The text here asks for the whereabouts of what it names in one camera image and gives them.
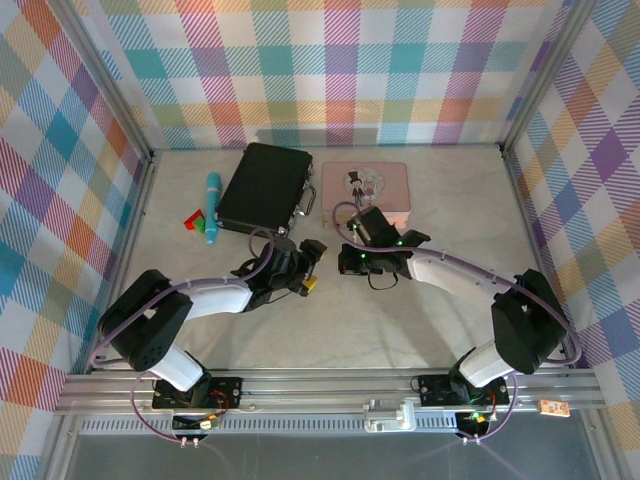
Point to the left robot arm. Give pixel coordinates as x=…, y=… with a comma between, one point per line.
x=215, y=306

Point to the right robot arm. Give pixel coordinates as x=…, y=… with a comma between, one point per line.
x=440, y=277

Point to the aluminium side rail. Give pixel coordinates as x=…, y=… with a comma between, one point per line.
x=132, y=225
x=526, y=225

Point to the black carrying case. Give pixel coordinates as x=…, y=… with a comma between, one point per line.
x=265, y=175

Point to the teal pen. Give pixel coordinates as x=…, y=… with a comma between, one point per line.
x=212, y=200

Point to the green toy block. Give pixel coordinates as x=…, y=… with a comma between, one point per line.
x=200, y=220

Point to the silver metal bracket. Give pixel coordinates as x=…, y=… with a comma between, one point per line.
x=390, y=415

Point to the slotted metal strip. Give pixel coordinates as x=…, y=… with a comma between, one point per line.
x=300, y=425

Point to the red toy block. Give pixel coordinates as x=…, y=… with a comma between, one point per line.
x=191, y=223

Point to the long aluminium mounting rail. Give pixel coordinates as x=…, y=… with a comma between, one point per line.
x=325, y=387

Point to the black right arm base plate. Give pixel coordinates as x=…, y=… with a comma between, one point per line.
x=432, y=390

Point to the small orange tag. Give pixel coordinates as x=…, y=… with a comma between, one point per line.
x=554, y=408

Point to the aluminium corner post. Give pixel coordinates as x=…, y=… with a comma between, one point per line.
x=111, y=85
x=544, y=75

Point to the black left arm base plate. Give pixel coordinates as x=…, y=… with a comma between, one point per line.
x=230, y=390

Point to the pink tin box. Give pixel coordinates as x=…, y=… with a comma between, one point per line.
x=395, y=185

